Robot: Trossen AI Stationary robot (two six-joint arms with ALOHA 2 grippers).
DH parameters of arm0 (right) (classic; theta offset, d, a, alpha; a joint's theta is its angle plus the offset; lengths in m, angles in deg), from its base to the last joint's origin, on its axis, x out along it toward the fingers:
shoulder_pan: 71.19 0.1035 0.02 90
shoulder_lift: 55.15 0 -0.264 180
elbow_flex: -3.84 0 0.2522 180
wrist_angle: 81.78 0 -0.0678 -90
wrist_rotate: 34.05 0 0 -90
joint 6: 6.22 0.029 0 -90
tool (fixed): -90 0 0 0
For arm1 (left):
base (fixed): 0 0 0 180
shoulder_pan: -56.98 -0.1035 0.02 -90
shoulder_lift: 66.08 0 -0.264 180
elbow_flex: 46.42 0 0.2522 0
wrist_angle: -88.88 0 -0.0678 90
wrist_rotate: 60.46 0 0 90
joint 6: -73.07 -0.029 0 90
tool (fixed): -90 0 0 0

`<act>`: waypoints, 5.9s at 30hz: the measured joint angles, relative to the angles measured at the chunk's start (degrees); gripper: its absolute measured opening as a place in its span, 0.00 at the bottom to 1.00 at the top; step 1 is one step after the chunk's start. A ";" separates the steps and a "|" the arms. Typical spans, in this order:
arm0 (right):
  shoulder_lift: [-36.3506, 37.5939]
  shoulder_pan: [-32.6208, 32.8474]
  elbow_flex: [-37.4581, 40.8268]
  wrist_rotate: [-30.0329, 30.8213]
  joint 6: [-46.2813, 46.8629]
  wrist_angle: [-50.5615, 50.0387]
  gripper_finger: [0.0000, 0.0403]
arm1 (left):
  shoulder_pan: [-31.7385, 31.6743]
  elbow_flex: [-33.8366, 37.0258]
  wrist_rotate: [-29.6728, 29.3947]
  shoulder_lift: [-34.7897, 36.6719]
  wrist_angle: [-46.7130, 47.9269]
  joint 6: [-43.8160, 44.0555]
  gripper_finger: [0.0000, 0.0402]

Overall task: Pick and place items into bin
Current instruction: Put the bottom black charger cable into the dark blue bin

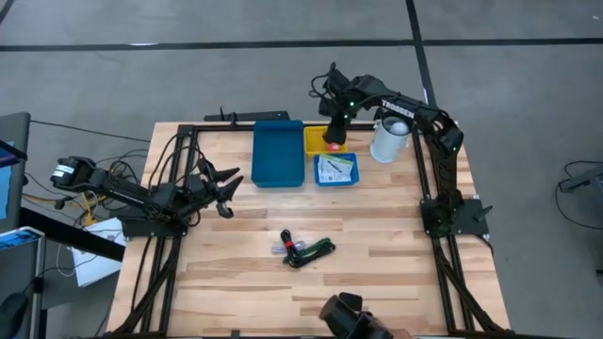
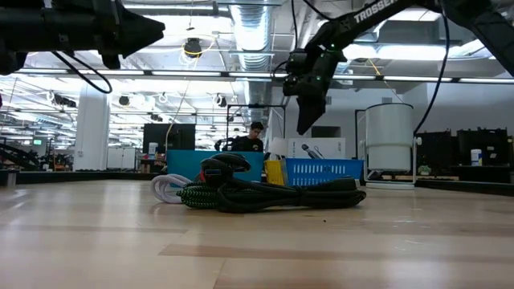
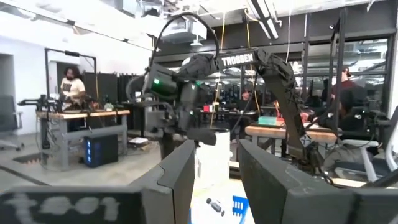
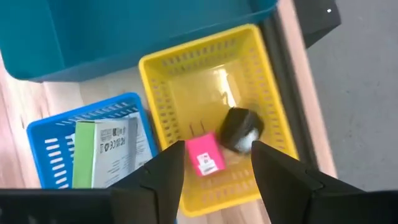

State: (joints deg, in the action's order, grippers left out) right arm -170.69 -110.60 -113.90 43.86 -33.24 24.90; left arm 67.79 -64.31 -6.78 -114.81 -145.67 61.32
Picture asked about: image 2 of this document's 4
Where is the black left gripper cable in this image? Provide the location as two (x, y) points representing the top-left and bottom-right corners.
(51, 50), (113, 95)

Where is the white cable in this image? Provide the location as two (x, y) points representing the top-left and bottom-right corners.
(150, 173), (194, 205)

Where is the green black braided cable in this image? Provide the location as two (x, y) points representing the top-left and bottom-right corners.
(176, 182), (221, 210)

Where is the person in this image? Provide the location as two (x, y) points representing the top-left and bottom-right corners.
(230, 121), (266, 153)

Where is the large black equipment rack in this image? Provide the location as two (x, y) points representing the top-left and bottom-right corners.
(456, 127), (511, 166)

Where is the long ceiling light bar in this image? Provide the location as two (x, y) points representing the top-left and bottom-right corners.
(15, 68), (514, 83)

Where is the black ceiling-hung camera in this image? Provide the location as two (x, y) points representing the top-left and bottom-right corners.
(183, 38), (203, 57)

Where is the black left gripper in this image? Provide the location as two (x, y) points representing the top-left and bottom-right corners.
(51, 0), (165, 57)

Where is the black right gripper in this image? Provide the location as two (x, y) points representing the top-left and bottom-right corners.
(283, 43), (349, 136)

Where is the white square column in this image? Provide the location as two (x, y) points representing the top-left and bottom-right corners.
(73, 82), (112, 172)

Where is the white box with microphone print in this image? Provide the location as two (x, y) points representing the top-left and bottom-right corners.
(287, 137), (347, 160)

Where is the white cylinder on stand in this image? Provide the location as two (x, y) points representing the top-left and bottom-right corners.
(363, 103), (422, 190)

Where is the yellow plastic container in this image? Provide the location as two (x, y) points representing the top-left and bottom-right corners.
(263, 159), (287, 186)

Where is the small black equipment rack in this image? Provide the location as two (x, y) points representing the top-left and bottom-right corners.
(415, 130), (455, 176)

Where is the black cable bundle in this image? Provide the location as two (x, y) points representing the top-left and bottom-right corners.
(216, 176), (367, 214)

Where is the long black right arm cable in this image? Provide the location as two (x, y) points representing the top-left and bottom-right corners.
(413, 11), (451, 136)

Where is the teal plastic bin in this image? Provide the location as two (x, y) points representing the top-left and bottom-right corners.
(166, 149), (266, 184)

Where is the black screen panel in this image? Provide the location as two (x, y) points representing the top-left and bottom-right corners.
(142, 123), (197, 154)

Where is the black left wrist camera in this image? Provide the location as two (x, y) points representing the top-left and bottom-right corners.
(100, 53), (121, 70)

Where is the blue slotted plastic basket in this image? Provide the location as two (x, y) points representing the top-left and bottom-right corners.
(280, 157), (365, 188)

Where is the silver spiral ceiling duct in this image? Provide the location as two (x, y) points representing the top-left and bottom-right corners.
(228, 0), (276, 125)

